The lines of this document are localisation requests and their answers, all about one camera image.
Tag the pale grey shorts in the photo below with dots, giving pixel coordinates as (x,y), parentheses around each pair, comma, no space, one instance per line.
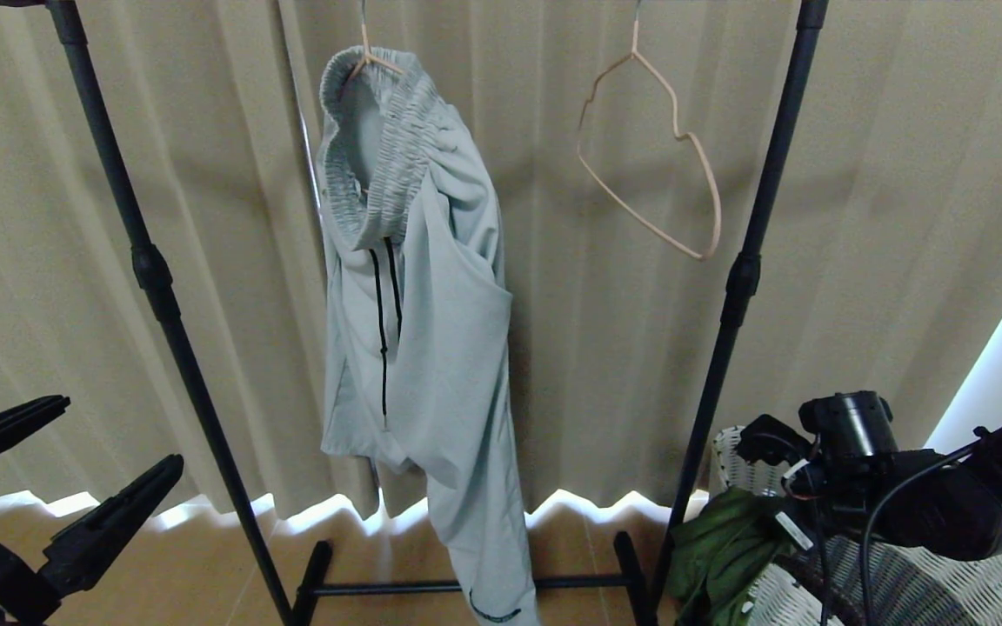
(449,348)

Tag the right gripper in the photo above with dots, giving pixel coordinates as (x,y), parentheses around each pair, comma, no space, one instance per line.
(831,513)

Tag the black clothes rack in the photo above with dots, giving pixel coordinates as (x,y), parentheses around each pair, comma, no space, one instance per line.
(153,269)

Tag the white laundry basket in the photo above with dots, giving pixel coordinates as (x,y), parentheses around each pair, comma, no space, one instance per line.
(945,591)

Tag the thin grey curtain wand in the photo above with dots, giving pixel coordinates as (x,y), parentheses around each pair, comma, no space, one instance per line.
(305,139)

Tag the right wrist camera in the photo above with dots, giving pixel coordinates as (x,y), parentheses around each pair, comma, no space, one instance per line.
(766,439)

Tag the pink clothes hanger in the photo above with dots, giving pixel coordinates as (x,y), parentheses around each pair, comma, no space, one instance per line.
(701,165)
(368,54)

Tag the green printed shirt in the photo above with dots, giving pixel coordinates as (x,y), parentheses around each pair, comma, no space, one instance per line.
(718,539)

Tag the beige curtain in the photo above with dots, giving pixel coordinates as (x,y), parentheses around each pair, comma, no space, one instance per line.
(858,174)

